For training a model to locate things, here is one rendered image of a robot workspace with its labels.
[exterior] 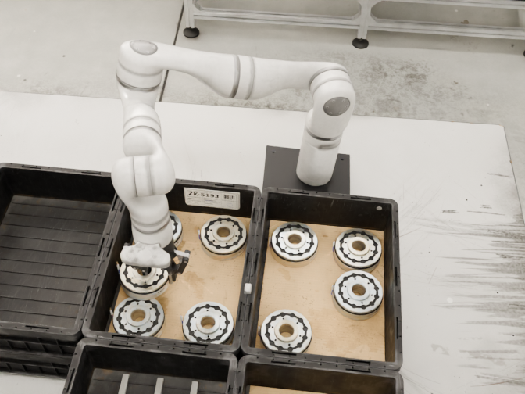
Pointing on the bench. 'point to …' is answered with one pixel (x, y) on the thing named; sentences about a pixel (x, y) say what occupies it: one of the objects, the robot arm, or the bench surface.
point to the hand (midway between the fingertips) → (159, 274)
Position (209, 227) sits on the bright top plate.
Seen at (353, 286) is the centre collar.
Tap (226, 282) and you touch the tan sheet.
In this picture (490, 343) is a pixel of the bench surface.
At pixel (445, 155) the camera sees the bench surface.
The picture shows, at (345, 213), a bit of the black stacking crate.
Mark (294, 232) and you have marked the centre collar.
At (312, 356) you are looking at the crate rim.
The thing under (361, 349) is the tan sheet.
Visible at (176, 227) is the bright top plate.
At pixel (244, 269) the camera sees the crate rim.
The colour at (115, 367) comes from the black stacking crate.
